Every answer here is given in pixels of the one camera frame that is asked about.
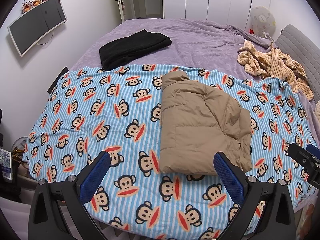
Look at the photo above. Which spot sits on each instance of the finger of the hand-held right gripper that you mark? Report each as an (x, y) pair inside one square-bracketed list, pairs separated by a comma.
[(297, 152), (313, 149)]

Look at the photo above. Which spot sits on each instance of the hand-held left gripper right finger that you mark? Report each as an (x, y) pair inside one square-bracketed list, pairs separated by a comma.
[(228, 177)]

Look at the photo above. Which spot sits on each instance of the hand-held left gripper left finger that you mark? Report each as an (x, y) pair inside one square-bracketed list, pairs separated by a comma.
[(96, 175)]

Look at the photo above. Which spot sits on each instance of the beige puffer jacket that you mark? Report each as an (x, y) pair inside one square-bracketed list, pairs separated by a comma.
[(200, 117)]

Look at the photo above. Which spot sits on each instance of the monkey print striped blanket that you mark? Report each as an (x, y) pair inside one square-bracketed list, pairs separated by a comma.
[(100, 105)]

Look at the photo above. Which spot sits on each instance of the printed book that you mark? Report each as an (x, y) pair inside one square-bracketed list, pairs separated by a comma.
[(6, 165)]

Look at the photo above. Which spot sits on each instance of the beige striped plush robe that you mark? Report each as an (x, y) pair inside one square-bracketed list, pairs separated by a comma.
[(280, 62)]

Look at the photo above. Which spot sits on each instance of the dark bed end board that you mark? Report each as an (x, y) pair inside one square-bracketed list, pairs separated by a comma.
[(58, 80)]

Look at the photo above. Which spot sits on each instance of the grey quilted headboard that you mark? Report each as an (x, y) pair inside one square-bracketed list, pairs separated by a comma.
[(300, 45)]

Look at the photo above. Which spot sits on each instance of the black folded garment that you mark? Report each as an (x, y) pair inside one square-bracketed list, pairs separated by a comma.
[(130, 47)]

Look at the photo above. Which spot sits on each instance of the white covered fan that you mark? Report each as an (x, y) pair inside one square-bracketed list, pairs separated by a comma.
[(262, 17)]

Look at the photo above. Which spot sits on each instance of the purple bedspread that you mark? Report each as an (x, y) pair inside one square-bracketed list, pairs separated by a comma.
[(200, 35)]

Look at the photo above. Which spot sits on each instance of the white framed television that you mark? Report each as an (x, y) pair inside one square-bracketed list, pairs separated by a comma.
[(35, 25)]

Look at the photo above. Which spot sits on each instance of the white door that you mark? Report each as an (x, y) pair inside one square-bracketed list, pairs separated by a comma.
[(128, 10)]

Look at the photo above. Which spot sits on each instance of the white wardrobe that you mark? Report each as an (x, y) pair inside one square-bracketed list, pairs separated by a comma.
[(212, 0)]

